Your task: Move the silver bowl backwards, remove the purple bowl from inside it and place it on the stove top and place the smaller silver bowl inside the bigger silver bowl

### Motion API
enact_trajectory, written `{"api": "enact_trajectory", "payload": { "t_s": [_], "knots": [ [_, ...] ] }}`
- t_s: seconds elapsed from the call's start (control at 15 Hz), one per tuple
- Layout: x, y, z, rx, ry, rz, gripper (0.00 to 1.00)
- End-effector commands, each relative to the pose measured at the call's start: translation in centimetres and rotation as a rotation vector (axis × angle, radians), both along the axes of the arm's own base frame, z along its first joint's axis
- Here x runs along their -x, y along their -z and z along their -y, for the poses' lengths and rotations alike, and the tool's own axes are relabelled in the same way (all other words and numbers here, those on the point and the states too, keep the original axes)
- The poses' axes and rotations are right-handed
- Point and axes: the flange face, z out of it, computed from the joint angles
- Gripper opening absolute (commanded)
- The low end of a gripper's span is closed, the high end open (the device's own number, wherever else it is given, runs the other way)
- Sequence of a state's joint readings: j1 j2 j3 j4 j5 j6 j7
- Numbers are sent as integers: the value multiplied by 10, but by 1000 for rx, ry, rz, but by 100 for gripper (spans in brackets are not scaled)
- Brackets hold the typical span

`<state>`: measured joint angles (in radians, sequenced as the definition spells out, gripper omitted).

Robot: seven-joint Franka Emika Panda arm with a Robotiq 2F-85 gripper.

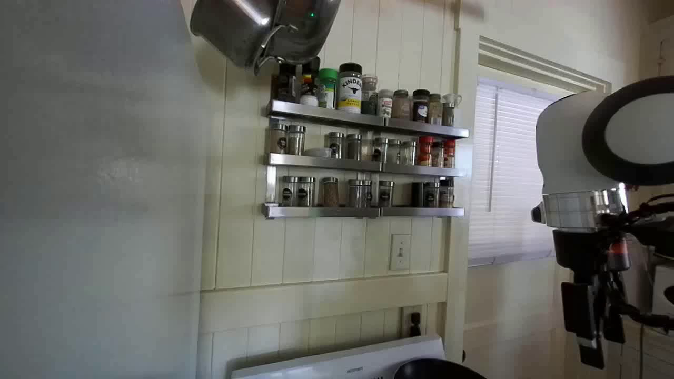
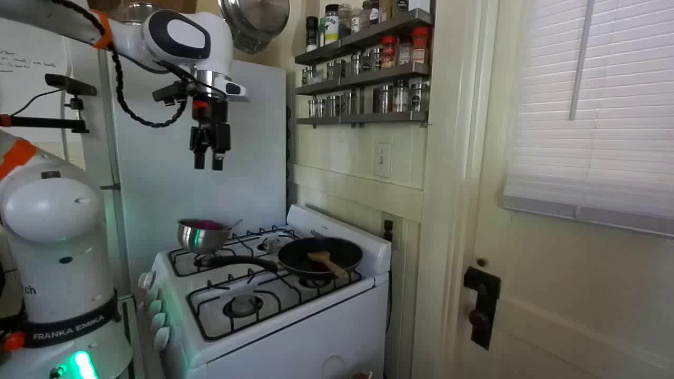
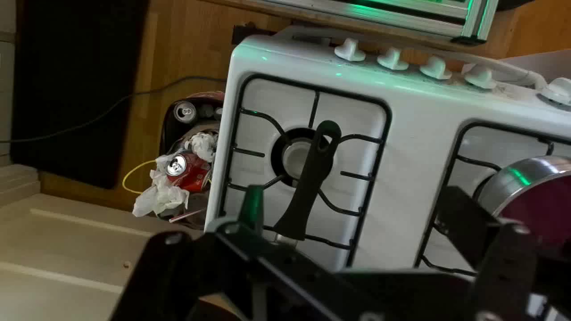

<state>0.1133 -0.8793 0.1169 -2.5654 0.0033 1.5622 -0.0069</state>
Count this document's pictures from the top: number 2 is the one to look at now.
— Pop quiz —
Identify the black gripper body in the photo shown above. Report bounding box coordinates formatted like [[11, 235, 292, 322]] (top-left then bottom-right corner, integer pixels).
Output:
[[187, 97, 235, 153]]

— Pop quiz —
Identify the silver metal bowl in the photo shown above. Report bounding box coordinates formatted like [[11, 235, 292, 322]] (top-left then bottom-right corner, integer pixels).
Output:
[[175, 216, 235, 254]]

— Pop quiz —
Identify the black stove grate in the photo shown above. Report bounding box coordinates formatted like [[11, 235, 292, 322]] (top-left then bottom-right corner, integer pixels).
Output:
[[185, 263, 364, 343], [166, 228, 298, 280]]

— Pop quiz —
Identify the white gas stove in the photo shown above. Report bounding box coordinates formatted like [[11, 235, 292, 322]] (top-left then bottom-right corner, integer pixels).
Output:
[[136, 203, 394, 379]]

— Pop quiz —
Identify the white refrigerator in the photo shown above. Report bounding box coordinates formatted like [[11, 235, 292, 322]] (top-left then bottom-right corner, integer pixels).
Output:
[[98, 49, 290, 283]]

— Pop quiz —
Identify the hanging silver pot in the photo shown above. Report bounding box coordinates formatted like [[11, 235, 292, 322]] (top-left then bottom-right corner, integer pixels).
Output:
[[217, 0, 292, 54]]

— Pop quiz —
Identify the dark glass bottle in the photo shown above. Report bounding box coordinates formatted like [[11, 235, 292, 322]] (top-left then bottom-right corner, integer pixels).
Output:
[[304, 15, 321, 52]]

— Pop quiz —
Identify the black frying pan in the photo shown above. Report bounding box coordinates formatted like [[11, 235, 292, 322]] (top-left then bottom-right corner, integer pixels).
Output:
[[199, 235, 367, 280]]

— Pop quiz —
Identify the wooden spatula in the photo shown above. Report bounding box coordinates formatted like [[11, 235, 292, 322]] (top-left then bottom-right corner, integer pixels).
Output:
[[305, 248, 350, 284]]

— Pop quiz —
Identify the white bottle black lid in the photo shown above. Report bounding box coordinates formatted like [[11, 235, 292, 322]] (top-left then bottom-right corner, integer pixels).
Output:
[[319, 2, 343, 49]]

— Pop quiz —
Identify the glass spice jar silver lid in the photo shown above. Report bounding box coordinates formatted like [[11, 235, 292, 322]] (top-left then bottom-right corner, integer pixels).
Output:
[[371, 82, 391, 115], [397, 37, 414, 70], [408, 77, 428, 114], [389, 81, 410, 115]]

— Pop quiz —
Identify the white whiteboard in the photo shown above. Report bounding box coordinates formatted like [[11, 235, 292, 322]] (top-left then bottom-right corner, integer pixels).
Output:
[[0, 20, 71, 144]]

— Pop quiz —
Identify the red spice jar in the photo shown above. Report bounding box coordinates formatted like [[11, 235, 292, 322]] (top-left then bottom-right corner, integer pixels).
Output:
[[408, 26, 431, 70], [379, 34, 401, 70]]

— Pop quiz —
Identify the black door lock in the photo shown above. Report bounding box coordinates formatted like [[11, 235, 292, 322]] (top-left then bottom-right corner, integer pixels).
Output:
[[461, 263, 503, 352]]

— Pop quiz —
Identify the white window blind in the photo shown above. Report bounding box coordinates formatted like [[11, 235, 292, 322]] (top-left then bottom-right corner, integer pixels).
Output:
[[500, 0, 674, 240]]

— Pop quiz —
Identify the white door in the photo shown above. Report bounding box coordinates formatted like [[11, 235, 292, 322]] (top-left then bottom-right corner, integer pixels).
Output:
[[448, 0, 674, 379]]

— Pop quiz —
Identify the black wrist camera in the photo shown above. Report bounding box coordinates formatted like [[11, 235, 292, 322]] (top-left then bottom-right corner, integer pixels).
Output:
[[151, 81, 189, 106]]

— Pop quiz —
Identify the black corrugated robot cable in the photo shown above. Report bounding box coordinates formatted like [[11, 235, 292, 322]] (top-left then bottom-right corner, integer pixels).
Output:
[[50, 0, 189, 131]]

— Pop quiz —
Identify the narrow orange strap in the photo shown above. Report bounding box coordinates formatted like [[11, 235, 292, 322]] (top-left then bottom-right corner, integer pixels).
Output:
[[93, 9, 117, 51]]

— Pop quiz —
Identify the metal wall spice rack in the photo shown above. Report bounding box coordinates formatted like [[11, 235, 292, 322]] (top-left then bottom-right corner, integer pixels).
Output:
[[292, 9, 435, 131]]

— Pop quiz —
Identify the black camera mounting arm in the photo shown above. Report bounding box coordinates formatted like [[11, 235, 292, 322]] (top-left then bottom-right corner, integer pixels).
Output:
[[0, 93, 93, 134]]

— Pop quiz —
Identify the cream wall light switch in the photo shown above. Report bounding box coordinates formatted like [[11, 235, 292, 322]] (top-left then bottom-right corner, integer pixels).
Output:
[[371, 144, 391, 180]]

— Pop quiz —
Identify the wide orange strap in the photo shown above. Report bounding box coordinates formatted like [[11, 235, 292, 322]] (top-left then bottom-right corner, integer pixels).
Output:
[[0, 137, 38, 182]]

